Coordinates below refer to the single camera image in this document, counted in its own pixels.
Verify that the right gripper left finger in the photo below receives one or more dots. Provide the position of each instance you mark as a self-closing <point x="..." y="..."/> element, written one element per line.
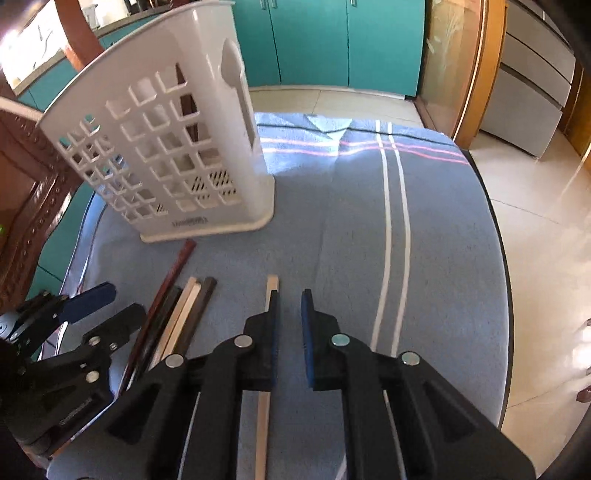
<point x="183" y="422"/>

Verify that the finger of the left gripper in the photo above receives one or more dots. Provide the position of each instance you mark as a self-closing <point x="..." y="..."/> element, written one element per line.
<point x="80" y="306"/>
<point x="113" y="333"/>

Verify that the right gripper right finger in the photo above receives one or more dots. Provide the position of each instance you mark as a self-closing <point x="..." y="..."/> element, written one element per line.
<point x="402" y="418"/>

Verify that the light wood chopstick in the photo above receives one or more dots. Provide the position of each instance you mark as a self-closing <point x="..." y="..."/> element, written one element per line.
<point x="183" y="316"/>

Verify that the dark brown chopstick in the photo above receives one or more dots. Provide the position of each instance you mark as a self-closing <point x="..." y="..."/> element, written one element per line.
<point x="196" y="313"/>

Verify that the light beige chopstick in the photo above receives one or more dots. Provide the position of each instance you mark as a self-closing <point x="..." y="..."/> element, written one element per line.
<point x="262" y="434"/>

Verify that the carved brown wooden chair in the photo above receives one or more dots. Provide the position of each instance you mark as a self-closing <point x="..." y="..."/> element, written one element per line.
<point x="35" y="180"/>

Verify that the blue striped cloth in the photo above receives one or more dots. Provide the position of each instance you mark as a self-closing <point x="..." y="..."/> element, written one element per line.
<point x="392" y="231"/>

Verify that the white plastic utensil basket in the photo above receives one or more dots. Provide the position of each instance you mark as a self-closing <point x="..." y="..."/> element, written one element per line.
<point x="161" y="126"/>

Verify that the teal lower cabinets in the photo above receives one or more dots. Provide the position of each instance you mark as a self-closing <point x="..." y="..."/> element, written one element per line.
<point x="367" y="45"/>

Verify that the silver refrigerator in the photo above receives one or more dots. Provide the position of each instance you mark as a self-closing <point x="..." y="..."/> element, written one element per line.
<point x="533" y="82"/>

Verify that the glass sliding door wooden frame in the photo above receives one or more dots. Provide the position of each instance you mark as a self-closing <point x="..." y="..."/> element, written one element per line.
<point x="462" y="54"/>

